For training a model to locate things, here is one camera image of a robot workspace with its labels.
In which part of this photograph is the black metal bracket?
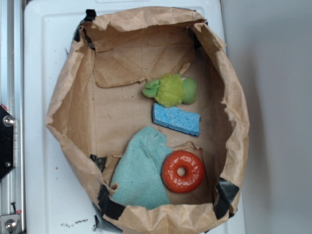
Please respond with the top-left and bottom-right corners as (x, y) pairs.
(0, 104), (16, 182)

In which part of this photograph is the green fuzzy plush toy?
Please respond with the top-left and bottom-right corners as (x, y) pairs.
(142, 73), (198, 107)

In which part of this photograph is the white plastic tray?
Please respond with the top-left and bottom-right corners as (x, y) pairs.
(23, 0), (246, 234)

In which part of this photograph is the blue sponge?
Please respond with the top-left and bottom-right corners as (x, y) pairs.
(152, 103), (200, 137)

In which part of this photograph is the teal microfibre cloth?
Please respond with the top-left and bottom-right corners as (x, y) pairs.
(110, 126), (173, 210)

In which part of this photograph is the orange toy donut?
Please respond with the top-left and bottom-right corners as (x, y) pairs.
(161, 151), (205, 193)

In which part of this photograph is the aluminium frame rail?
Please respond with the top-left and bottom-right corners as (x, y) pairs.
(0, 0), (27, 234)

